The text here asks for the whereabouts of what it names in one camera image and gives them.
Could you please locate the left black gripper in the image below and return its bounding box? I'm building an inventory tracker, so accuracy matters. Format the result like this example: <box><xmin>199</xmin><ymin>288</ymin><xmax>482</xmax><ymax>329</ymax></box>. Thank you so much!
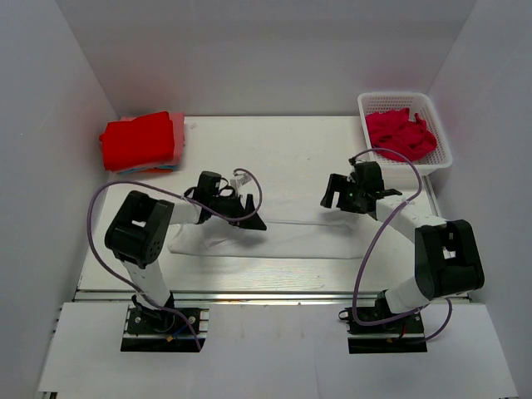
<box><xmin>209</xmin><ymin>190</ymin><xmax>266</xmax><ymax>229</ymax></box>

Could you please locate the white t shirt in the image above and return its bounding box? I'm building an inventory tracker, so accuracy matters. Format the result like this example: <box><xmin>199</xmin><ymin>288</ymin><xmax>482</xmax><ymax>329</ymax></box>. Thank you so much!
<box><xmin>168</xmin><ymin>207</ymin><xmax>372</xmax><ymax>259</ymax></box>

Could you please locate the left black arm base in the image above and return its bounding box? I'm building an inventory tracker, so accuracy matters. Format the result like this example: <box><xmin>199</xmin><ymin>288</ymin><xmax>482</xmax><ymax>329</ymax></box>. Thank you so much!
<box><xmin>126</xmin><ymin>295</ymin><xmax>202</xmax><ymax>335</ymax></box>

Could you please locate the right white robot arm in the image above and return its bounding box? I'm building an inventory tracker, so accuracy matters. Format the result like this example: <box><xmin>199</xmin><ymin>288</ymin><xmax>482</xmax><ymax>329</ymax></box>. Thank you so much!
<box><xmin>320</xmin><ymin>160</ymin><xmax>485</xmax><ymax>332</ymax></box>

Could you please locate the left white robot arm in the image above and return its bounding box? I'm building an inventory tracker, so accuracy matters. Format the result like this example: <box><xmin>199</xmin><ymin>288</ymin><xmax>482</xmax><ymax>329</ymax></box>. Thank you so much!
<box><xmin>104</xmin><ymin>171</ymin><xmax>267</xmax><ymax>332</ymax></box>

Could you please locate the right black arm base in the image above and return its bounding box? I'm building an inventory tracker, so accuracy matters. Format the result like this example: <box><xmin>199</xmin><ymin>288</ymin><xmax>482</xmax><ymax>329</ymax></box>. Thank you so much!
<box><xmin>338</xmin><ymin>298</ymin><xmax>424</xmax><ymax>337</ymax></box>

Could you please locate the white plastic basket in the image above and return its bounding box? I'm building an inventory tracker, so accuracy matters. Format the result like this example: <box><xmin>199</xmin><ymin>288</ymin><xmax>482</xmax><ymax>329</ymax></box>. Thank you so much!
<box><xmin>357</xmin><ymin>91</ymin><xmax>452</xmax><ymax>176</ymax></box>

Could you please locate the crumpled magenta t shirt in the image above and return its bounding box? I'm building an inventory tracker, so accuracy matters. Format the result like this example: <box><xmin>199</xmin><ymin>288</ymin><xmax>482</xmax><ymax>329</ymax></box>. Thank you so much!
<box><xmin>365</xmin><ymin>107</ymin><xmax>437</xmax><ymax>162</ymax></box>

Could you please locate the folded blue t shirt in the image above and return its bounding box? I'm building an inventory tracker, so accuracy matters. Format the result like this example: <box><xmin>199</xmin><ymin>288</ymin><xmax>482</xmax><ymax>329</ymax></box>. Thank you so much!
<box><xmin>116</xmin><ymin>165</ymin><xmax>178</xmax><ymax>175</ymax></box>

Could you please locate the folded red t shirt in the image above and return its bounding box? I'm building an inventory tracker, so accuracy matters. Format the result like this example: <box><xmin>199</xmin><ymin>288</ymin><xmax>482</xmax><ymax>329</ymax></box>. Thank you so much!
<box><xmin>99</xmin><ymin>111</ymin><xmax>185</xmax><ymax>173</ymax></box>

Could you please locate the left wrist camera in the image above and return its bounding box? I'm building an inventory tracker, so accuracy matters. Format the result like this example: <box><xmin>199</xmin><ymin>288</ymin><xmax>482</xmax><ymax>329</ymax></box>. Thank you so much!
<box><xmin>229</xmin><ymin>174</ymin><xmax>253</xmax><ymax>190</ymax></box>

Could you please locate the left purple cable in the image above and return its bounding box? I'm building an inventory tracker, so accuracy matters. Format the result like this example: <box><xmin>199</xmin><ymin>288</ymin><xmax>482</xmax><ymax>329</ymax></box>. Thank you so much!
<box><xmin>89</xmin><ymin>167</ymin><xmax>264</xmax><ymax>352</ymax></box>

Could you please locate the purple cable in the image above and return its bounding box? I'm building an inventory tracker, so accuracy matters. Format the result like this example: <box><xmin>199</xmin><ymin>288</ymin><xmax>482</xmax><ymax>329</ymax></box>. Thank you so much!
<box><xmin>89</xmin><ymin>167</ymin><xmax>264</xmax><ymax>352</ymax></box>
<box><xmin>347</xmin><ymin>148</ymin><xmax>454</xmax><ymax>344</ymax></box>

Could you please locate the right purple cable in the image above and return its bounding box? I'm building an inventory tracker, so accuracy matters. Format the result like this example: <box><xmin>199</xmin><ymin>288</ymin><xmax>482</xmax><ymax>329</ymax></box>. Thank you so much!
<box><xmin>347</xmin><ymin>148</ymin><xmax>454</xmax><ymax>344</ymax></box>

